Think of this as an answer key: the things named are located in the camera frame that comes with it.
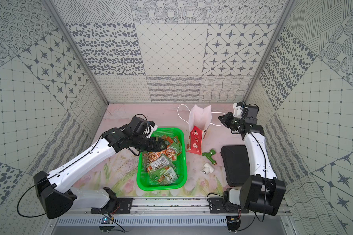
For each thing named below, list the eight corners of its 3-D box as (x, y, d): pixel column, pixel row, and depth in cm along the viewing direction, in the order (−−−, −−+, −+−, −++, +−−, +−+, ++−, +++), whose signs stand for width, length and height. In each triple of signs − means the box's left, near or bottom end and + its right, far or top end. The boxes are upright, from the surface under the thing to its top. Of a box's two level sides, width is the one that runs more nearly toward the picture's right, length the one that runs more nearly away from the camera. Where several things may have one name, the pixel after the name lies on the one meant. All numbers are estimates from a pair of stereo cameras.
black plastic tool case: (227, 186, 81) (230, 183, 77) (220, 149, 96) (222, 145, 92) (253, 186, 81) (258, 183, 77) (242, 149, 96) (245, 145, 92)
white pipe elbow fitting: (207, 177, 85) (208, 175, 83) (200, 169, 88) (200, 167, 86) (213, 170, 87) (214, 169, 85) (206, 163, 90) (207, 161, 88)
